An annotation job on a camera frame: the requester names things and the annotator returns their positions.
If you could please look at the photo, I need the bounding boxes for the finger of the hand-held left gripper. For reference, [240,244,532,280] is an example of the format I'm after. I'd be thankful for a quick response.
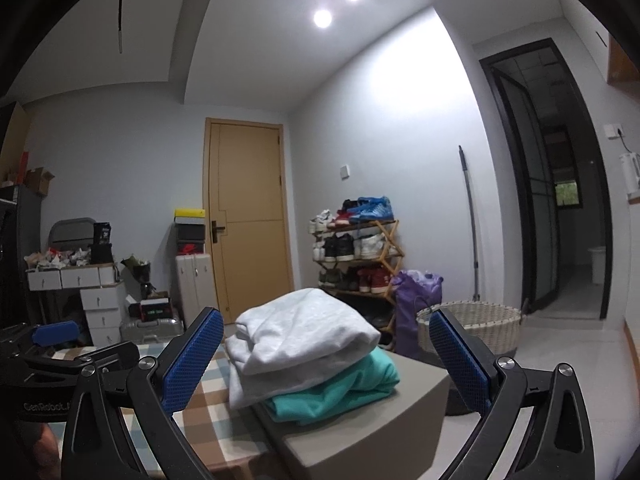
[30,321,81,350]
[70,341,141,370]

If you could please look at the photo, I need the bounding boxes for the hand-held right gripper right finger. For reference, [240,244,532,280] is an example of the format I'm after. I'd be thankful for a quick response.
[429,308,596,480]

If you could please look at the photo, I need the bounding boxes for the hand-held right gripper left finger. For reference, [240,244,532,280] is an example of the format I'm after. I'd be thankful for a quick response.
[60,306,224,480]

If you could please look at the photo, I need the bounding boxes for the light grey sweatshirt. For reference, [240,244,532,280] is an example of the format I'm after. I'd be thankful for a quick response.
[225,287,383,409]

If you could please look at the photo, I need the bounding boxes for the person's left forearm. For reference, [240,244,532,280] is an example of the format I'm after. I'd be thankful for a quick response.
[20,422,63,478]

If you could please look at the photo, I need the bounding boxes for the woven basket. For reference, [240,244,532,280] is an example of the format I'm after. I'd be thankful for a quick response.
[416,301,523,416]

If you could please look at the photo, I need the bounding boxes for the checked blanket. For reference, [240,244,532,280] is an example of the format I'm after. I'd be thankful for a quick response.
[50,342,261,480]

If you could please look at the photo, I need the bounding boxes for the stack of white drawer boxes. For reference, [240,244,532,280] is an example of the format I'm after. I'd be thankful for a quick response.
[26,264,127,347]

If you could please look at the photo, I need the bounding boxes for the black box with green label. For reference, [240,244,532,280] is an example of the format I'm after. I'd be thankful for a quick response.
[140,299,172,322]

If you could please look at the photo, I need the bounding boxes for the purple cloth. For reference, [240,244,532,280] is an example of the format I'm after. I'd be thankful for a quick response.
[390,269,446,358]

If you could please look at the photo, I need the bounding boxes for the white cabinet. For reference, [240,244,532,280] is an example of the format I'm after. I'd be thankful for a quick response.
[175,252,218,331]

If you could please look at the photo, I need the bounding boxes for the crumpled papers pile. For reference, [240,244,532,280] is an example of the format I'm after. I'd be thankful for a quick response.
[24,246,91,268]

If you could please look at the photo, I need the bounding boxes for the black cabinet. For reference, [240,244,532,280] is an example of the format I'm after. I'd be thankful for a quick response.
[0,185,43,331]

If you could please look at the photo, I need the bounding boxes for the dark green bouquet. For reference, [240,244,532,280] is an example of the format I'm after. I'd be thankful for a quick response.
[120,254,153,301]

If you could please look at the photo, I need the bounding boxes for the grey padded box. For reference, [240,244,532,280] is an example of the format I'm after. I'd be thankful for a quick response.
[250,350,451,468]

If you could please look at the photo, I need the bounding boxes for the grey chair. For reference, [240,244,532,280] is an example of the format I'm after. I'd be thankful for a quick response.
[48,217,98,251]

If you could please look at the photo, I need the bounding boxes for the black carton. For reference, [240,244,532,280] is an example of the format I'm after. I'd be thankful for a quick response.
[90,222,115,263]

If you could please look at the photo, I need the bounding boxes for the teal garment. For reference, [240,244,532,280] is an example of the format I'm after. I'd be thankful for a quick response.
[262,350,401,423]

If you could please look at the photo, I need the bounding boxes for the wooden shoe rack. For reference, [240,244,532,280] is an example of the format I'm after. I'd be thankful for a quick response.
[310,217,403,311]

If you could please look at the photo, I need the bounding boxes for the cardboard box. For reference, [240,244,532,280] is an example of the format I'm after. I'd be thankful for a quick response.
[25,167,56,197]

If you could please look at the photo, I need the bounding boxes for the white bin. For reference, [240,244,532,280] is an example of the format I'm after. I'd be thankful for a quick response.
[587,246,607,286]

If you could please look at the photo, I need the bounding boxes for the assorted sneakers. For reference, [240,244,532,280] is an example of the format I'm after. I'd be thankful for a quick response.
[309,196,396,295]

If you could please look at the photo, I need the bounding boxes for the wooden door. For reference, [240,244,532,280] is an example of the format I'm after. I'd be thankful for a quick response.
[205,117,296,326]

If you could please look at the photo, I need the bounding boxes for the black framed glass door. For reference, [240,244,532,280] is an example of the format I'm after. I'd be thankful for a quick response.
[479,39,613,321]

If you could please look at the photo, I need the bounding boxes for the white wall appliance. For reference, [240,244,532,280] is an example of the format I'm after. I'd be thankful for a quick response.
[619,151,640,196]

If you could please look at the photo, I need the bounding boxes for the wooden wall cabinet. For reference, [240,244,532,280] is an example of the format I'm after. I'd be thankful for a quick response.
[605,35,640,96]

